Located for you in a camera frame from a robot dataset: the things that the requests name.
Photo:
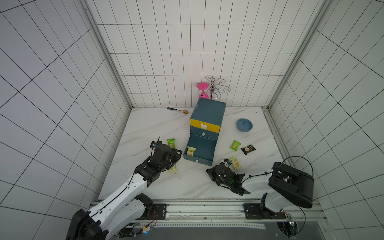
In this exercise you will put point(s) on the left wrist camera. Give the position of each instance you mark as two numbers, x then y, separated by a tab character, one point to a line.
154	144

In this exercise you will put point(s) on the blue bowl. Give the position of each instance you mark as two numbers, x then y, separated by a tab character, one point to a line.
244	125

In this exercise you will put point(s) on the yellow drawer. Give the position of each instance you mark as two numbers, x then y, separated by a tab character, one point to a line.
205	126

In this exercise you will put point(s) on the black handled gold spoon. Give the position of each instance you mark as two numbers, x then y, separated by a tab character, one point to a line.
183	111

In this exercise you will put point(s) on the cream cookie packet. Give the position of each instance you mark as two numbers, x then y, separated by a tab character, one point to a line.
173	169
235	163
191	151

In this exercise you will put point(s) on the pink hourglass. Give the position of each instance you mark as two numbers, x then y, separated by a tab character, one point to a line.
202	88

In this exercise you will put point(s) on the black brown cookie packet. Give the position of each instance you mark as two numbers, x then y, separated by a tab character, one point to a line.
248	149

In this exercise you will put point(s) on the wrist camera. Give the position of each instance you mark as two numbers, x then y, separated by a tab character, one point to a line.
154	144
227	163

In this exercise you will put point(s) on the silver wire cup rack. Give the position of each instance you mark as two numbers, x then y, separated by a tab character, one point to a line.
217	87

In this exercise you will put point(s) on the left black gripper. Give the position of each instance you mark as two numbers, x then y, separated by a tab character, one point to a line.
176	156

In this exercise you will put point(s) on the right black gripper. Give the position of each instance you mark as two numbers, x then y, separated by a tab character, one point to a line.
215	173

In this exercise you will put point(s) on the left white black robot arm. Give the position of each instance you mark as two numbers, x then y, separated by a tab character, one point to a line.
128	202

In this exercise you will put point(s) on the green cookie packet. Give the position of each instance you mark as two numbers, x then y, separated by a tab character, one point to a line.
235	145
171	143

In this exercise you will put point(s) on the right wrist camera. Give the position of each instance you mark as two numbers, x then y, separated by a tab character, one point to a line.
227	163

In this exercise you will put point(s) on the teal drawer cabinet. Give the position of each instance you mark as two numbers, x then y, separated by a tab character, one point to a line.
209	111

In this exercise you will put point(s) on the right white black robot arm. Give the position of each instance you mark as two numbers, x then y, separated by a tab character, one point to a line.
284	186

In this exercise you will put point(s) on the teal bottom drawer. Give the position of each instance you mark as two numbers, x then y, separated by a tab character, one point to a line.
205	150

